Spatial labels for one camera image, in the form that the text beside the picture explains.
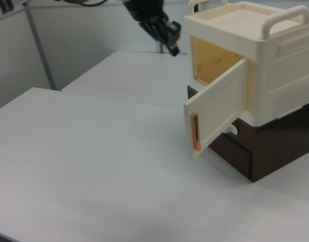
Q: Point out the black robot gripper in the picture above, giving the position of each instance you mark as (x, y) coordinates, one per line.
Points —
(144, 8)

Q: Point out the cream cabinet door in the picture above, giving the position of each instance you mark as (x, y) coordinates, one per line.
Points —
(217, 108)

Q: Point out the cream plastic cabinet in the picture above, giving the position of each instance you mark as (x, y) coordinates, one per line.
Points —
(282, 75)

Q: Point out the dark brown wooden drawer box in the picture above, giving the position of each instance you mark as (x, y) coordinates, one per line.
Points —
(277, 148)

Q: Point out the upright grey metal post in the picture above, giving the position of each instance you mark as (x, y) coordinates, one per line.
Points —
(160, 47)

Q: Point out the slanted grey metal post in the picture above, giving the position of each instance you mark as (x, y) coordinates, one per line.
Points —
(39, 48)

